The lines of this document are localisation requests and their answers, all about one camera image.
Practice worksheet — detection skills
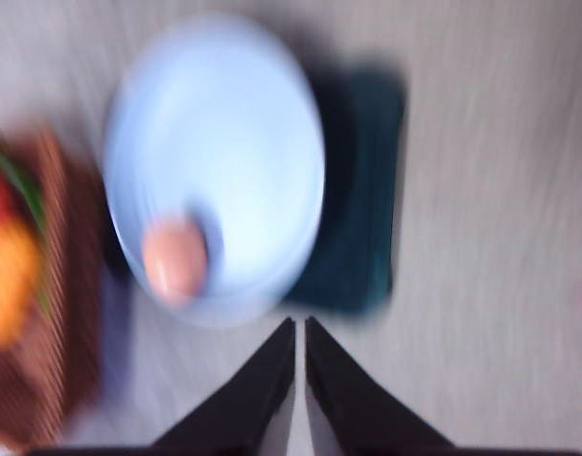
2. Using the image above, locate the brown egg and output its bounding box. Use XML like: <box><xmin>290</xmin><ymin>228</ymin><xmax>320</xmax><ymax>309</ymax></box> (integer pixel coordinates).
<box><xmin>142</xmin><ymin>220</ymin><xmax>207</xmax><ymax>301</ymax></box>

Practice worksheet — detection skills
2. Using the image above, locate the black rectangular tray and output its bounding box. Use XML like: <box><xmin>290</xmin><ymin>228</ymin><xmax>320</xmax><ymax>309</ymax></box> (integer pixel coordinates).
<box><xmin>288</xmin><ymin>63</ymin><xmax>407</xmax><ymax>314</ymax></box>

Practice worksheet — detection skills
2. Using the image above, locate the yellow toy corn cob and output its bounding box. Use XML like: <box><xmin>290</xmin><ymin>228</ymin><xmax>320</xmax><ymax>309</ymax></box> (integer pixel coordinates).
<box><xmin>0</xmin><ymin>220</ymin><xmax>39</xmax><ymax>349</ymax></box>

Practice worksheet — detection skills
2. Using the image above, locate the blue round plate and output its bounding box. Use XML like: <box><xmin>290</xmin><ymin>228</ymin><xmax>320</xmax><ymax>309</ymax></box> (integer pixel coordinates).
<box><xmin>104</xmin><ymin>16</ymin><xmax>326</xmax><ymax>326</ymax></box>

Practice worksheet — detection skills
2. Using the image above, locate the brown wicker basket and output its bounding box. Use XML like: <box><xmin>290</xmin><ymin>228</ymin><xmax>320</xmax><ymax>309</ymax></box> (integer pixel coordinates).
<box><xmin>0</xmin><ymin>123</ymin><xmax>106</xmax><ymax>448</ymax></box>

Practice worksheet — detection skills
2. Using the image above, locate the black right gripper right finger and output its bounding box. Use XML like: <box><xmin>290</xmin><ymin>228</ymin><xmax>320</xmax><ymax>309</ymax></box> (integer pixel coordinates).
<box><xmin>306</xmin><ymin>317</ymin><xmax>502</xmax><ymax>456</ymax></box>

